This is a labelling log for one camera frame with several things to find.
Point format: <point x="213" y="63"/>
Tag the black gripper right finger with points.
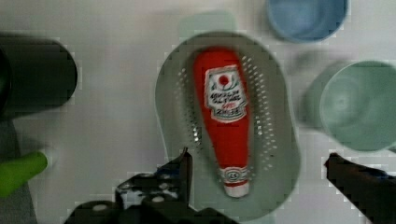
<point x="371" y="190"/>

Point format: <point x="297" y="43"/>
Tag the green oval strainer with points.
<point x="273" y="154"/>

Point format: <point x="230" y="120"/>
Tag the blue cup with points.
<point x="306" y="21"/>

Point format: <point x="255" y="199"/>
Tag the green mug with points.
<point x="354" y="103"/>

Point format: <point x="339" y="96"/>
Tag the red ketchup bottle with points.
<point x="221" y="90"/>

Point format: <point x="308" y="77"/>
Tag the green slotted spatula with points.
<point x="16" y="206"/>

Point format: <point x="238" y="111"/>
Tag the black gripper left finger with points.
<point x="162" y="197"/>

